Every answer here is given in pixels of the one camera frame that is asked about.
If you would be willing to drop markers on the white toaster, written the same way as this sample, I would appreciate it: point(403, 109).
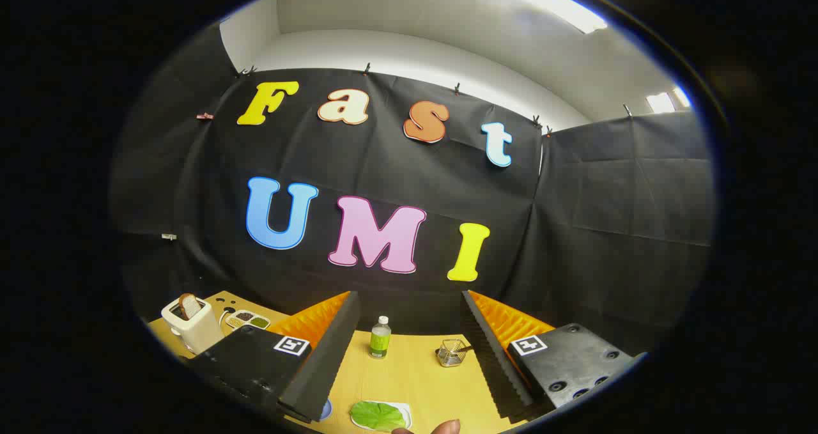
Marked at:
point(198, 335)

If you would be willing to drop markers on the blue round plate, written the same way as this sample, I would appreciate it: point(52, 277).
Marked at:
point(326, 410)

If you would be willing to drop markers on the small ceiling light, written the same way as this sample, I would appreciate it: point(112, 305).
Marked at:
point(664, 101)

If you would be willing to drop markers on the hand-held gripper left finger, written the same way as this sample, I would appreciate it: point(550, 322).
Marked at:
point(332, 357)

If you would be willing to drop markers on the white divided seasoning tray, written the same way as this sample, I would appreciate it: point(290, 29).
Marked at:
point(248, 320)

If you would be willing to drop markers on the white square plate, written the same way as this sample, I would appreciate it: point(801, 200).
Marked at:
point(408, 411)

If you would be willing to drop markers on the white bread slice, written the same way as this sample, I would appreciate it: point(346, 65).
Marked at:
point(190, 306)

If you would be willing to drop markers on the green lettuce leaf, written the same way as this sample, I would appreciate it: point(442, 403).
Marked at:
point(377, 416)

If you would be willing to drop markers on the green label plastic bottle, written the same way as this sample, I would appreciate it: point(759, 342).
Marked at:
point(380, 341)

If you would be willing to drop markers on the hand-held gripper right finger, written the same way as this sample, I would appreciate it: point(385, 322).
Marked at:
point(492, 357)

